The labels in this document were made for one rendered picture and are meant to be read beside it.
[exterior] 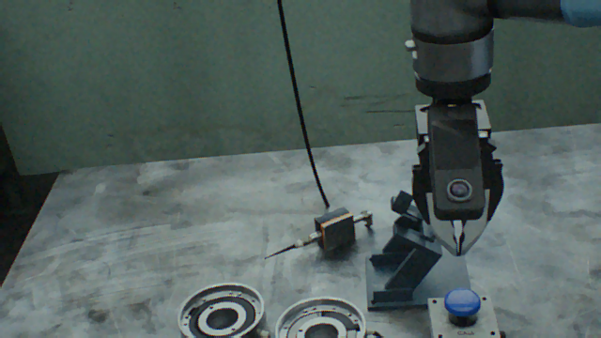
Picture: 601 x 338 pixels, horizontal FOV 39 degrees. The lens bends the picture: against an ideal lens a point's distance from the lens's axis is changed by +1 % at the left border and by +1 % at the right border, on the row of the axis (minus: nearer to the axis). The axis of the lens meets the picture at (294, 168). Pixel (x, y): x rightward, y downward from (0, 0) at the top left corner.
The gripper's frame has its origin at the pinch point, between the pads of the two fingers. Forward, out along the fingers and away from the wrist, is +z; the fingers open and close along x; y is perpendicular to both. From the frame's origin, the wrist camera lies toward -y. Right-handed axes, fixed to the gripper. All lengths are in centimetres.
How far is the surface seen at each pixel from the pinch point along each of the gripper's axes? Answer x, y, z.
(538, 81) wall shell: -39, 162, 65
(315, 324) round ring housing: 16.7, 1.6, 11.1
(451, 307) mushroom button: 1.1, -1.4, 6.9
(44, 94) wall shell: 112, 159, 53
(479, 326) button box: -1.8, -1.6, 9.5
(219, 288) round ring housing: 28.9, 8.2, 10.4
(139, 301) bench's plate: 40.5, 10.8, 13.9
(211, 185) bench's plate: 35, 38, 14
